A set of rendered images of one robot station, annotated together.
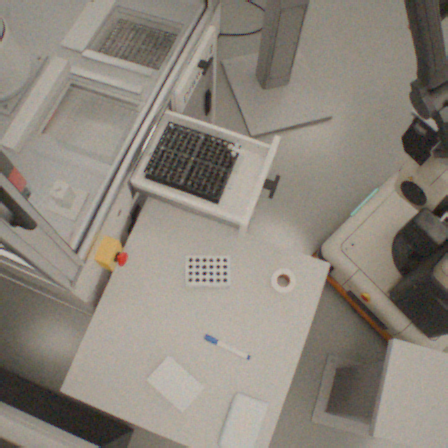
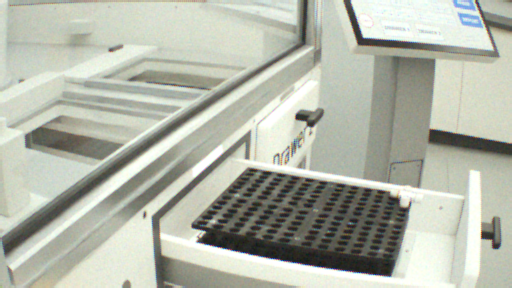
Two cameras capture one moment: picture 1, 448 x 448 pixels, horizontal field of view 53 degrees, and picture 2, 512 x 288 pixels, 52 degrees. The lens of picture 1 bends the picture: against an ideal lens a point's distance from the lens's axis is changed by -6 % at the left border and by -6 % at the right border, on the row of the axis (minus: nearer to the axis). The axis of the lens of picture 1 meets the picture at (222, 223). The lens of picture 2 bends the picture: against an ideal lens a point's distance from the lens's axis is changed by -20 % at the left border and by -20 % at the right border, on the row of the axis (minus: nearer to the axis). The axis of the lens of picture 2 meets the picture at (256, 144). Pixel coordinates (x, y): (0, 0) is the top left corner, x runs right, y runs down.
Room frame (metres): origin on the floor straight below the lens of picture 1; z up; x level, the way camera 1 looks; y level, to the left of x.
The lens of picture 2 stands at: (-0.04, 0.15, 1.21)
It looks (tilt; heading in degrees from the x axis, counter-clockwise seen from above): 20 degrees down; 1
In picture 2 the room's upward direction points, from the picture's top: 3 degrees clockwise
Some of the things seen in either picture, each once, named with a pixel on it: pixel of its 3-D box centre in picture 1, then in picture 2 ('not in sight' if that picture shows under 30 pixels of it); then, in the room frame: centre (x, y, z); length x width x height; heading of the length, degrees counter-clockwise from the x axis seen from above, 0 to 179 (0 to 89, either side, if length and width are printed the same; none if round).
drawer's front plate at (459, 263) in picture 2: (259, 186); (464, 251); (0.55, -0.10, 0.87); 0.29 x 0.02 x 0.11; 163
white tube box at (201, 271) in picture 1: (207, 271); not in sight; (0.32, 0.03, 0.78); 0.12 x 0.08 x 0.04; 95
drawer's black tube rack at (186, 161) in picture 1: (192, 163); (312, 234); (0.61, 0.10, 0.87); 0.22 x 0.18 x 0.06; 73
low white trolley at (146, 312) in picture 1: (201, 341); not in sight; (0.16, 0.04, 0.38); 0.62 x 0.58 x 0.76; 163
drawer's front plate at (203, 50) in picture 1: (196, 68); (290, 132); (0.94, 0.12, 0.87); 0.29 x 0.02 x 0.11; 163
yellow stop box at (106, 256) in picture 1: (110, 253); not in sight; (0.32, 0.29, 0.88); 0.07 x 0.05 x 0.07; 163
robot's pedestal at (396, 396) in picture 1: (382, 397); not in sight; (0.00, -0.62, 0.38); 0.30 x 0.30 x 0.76; 77
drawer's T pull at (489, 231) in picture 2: (270, 185); (488, 231); (0.54, -0.12, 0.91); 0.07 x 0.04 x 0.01; 163
